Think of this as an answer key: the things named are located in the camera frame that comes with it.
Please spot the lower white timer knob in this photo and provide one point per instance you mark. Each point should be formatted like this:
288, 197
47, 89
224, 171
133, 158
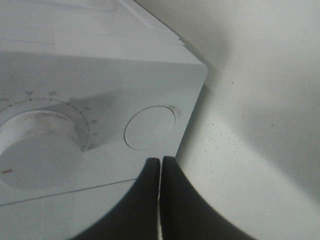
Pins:
38, 149

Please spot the white microwave oven body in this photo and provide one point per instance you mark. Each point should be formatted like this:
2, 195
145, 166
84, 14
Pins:
98, 62

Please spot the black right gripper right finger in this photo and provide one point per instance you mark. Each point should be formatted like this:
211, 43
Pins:
185, 215

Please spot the round white door button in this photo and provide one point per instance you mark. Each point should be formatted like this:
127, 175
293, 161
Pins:
149, 127

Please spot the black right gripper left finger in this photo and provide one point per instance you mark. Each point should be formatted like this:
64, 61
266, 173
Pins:
134, 217

